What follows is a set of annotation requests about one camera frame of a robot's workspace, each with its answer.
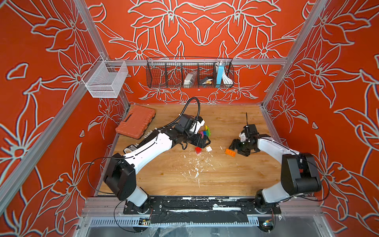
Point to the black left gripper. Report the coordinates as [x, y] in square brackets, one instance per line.
[203, 144]

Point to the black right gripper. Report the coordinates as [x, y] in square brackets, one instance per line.
[234, 143]

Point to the red lego brick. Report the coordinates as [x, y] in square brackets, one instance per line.
[198, 150]

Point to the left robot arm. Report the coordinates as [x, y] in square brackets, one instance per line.
[120, 176]

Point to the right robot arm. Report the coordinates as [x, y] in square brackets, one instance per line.
[299, 174]

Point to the orange lego brick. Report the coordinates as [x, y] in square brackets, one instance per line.
[230, 152]

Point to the black handheld tool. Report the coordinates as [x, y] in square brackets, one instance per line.
[139, 143]

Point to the black item in basket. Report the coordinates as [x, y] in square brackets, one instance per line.
[206, 81]

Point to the grey packet in basket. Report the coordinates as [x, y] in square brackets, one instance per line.
[190, 80]

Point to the orange tool case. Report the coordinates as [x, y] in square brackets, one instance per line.
[136, 122]

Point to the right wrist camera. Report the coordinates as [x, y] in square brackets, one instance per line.
[249, 133]

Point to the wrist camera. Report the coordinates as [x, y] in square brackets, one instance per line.
[189, 124]
[249, 133]

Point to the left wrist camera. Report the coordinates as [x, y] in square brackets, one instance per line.
[189, 124]

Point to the black wire basket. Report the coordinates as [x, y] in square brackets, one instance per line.
[170, 72]

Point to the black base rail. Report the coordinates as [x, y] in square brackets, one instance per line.
[203, 209]

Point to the white wire basket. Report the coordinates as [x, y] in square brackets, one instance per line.
[105, 79]

